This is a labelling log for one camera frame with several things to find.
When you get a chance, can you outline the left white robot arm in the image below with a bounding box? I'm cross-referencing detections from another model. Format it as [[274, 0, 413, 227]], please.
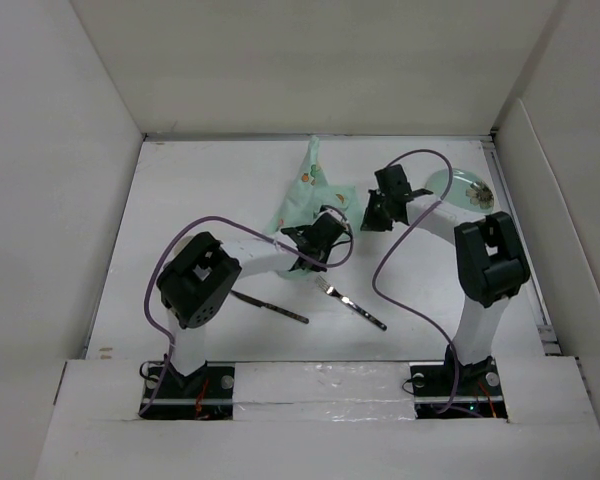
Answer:
[[151, 206, 353, 398]]

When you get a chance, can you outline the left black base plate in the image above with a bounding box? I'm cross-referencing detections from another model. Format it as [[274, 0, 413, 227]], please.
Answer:
[[139, 361, 235, 421]]

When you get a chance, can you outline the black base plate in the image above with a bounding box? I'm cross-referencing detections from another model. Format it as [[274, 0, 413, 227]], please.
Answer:
[[401, 357, 508, 420], [139, 361, 235, 421]]

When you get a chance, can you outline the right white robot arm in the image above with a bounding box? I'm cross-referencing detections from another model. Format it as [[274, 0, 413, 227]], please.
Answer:
[[361, 164, 530, 395]]

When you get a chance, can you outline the green floral plate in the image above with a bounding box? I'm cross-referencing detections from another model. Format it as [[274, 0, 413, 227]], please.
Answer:
[[425, 168, 495, 215]]

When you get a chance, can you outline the black handled table knife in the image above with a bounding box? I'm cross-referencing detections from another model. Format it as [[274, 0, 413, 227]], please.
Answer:
[[231, 290, 310, 325]]

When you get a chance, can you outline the silver fork black handle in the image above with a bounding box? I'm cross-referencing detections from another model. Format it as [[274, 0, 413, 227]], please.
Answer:
[[315, 276, 387, 332]]

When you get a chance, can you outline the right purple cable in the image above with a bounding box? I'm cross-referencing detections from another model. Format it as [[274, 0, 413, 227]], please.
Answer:
[[372, 148, 462, 415]]

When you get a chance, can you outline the green cartoon print cloth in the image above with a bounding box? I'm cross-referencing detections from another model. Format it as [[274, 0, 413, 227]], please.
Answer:
[[264, 134, 362, 282]]

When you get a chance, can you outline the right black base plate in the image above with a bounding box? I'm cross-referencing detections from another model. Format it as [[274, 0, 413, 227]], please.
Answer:
[[401, 357, 508, 420]]

